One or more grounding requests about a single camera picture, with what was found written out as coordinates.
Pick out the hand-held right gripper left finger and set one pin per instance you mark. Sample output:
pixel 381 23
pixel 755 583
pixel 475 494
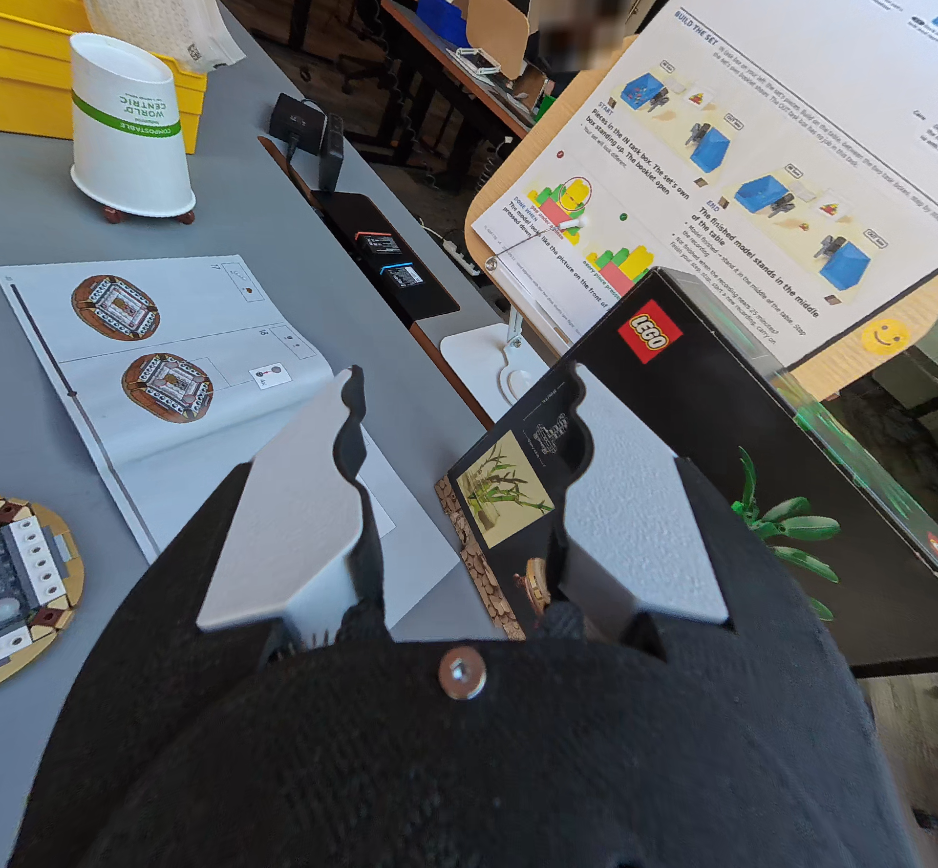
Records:
pixel 293 516

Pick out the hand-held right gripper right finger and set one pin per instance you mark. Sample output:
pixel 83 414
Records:
pixel 637 516

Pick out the black lego set box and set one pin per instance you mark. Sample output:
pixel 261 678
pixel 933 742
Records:
pixel 733 428

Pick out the round brown lego model base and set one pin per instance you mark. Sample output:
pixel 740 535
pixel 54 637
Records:
pixel 36 575

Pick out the open instruction booklet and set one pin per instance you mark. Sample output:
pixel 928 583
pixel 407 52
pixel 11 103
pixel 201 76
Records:
pixel 183 325

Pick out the white stand base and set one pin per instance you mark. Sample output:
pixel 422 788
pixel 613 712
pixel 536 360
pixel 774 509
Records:
pixel 469 362

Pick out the black flat tray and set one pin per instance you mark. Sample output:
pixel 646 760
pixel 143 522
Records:
pixel 432 303

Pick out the black battery blue label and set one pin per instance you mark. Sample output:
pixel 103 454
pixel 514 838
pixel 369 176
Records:
pixel 403 275

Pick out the black battery red label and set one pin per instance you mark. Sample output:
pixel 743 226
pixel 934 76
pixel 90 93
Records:
pixel 377 243

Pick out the yellow smiley sticker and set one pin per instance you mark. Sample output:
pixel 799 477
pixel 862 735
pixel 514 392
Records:
pixel 884 336

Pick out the white power strip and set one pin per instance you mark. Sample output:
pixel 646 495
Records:
pixel 460 256

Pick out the light wooden document stand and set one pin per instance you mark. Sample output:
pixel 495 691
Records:
pixel 509 175

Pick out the black rectangular box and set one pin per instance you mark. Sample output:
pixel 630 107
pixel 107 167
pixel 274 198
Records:
pixel 331 153

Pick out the white paper cup green band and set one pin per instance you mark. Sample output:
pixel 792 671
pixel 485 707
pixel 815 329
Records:
pixel 128 164

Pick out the white printed instruction sheet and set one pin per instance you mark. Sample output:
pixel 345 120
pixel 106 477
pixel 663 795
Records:
pixel 769 149

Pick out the black power adapter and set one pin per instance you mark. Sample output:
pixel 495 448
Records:
pixel 297 122

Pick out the long wooden background table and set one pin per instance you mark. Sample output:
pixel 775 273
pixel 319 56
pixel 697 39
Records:
pixel 440 58

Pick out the small white tray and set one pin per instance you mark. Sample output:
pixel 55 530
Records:
pixel 480 61

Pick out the wooden stand with black sheet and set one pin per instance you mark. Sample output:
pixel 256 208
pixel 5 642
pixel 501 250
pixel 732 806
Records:
pixel 498 25

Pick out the blue plastic bin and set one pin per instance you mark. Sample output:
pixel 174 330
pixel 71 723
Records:
pixel 440 17

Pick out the stack of yellow bins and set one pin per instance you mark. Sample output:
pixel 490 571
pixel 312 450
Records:
pixel 29 61

